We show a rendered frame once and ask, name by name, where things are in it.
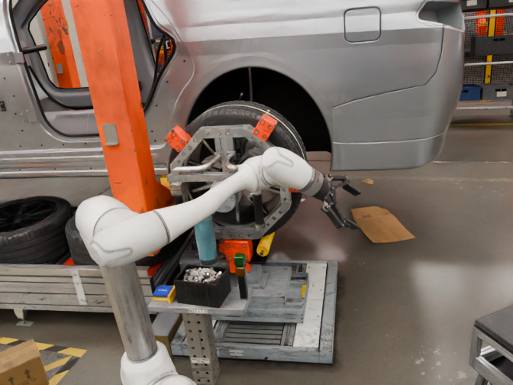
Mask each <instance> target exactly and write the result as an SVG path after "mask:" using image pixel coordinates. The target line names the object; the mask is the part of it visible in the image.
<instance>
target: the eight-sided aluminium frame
mask: <svg viewBox="0 0 513 385"><path fill-rule="evenodd" d="M254 129H255V128H254V127H253V126H252V125H245V124H243V125H222V126H205V127H200V128H199V129H198V130H197V132H196V133H194V135H193V137H192V138H191V139H190V141H189V142H188V143H187V145H186V146H184V148H183V149H182V150H181V152H180V153H179V154H178V156H177V157H176V158H175V159H174V160H173V161H172V163H171V164H170V169H171V170H170V171H171V173H172V169H173V168H176V167H183V163H184V162H185V161H186V159H187V158H188V157H189V156H190V154H191V153H192V152H193V151H194V149H196V148H197V146H198V145H199V144H200V142H201V141H202V140H203V139H204V138H226V137H233V138H238V137H245V138H246V139H248V140H249V141H250V142H251V143H252V144H254V145H255V146H256V147H257V148H259V149H261V150H262V151H263V152H265V151H266V150H267V149H269V148H271V147H275V145H274V144H272V143H271V142H270V141H269V140H268V139H267V140H266V142H264V141H262V140H261V139H259V138H258V137H257V136H255V135H254V134H253V130H254ZM228 133H230V134H228ZM279 188H280V198H281V202H280V204H278V205H277V207H275V208H274V210H272V211H271V213H269V214H268V216H267V217H265V218H264V222H265V224H266V227H265V228H261V229H257V228H255V226H218V225H217V224H215V223H214V222H213V226H214V230H215V239H218V240H220V238H224V239H253V240H254V239H260V238H261V237H262V236H263V235H264V234H265V233H266V232H267V231H268V230H269V229H270V228H271V227H272V226H273V225H274V224H275V223H276V222H277V221H278V220H279V219H280V218H281V217H282V216H283V215H284V214H285V213H287V211H288V210H289V209H290V207H291V204H292V197H291V193H290V192H289V188H285V187H282V186H280V187H279ZM182 198H183V203H185V202H188V201H189V199H188V193H187V190H186V191H185V192H184V193H183V195H182Z"/></svg>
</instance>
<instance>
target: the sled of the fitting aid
mask: <svg viewBox="0 0 513 385"><path fill-rule="evenodd" d="M308 288H309V275H308V273H301V272H292V275H291V280H290V283H289V290H288V293H287V297H286V304H262V303H249V305H248V307H247V311H246V314H245V315H211V318H212V320H231V321H251V322H291V323H303V322H304V317H305V307H306V303H307V297H308Z"/></svg>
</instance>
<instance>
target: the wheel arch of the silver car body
mask: <svg viewBox="0 0 513 385"><path fill-rule="evenodd" d="M248 67H252V80H253V102H257V103H259V104H262V105H265V106H266V107H267V106H268V107H270V108H271V109H272V110H273V109H274V110H275V111H277V112H278V113H279V114H281V115H282V116H283V117H284V118H286V119H287V121H289V122H290V123H291V124H292V126H293V127H294V128H295V130H296V131H297V132H298V135H300V137H301V139H302V142H303V145H304V146H305V151H306V152H311V151H327V152H330V153H331V168H330V171H332V169H333V165H334V145H333V140H332V135H331V130H330V127H329V124H328V122H327V119H326V117H325V115H324V113H323V111H322V109H321V107H320V105H319V104H318V102H317V101H316V100H315V98H314V97H313V95H312V94H311V93H310V92H309V91H308V90H307V89H306V88H305V87H304V86H303V85H302V84H301V83H300V82H298V81H297V80H295V79H293V78H292V77H291V76H289V75H287V74H285V73H283V72H281V71H279V70H275V69H273V68H270V67H266V66H253V65H252V66H239V67H235V68H232V69H230V70H226V71H224V72H223V73H220V74H219V75H217V76H216V77H214V78H213V79H211V80H210V81H209V82H208V83H207V84H206V85H205V86H204V87H203V88H202V89H201V90H200V92H199V93H198V95H197V96H196V97H195V99H194V100H193V102H192V104H191V106H190V108H189V111H188V114H187V116H186V121H185V125H184V128H185V127H187V125H189V124H190V123H191V122H192V121H194V120H195V119H196V118H197V117H198V116H200V114H202V113H203V112H205V111H206V110H208V109H209V108H211V107H213V106H216V105H218V104H221V103H223V102H230V101H238V99H239V98H240V94H241V93H243V95H242V97H241V99H240V100H241V101H250V93H249V79H248ZM211 155H213V154H212V152H211V151H210V150H209V149H208V148H207V147H206V146H205V144H204V143H203V144H202V147H201V150H200V156H199V162H200V163H201V162H202V161H203V160H204V159H205V158H206V157H209V156H211Z"/></svg>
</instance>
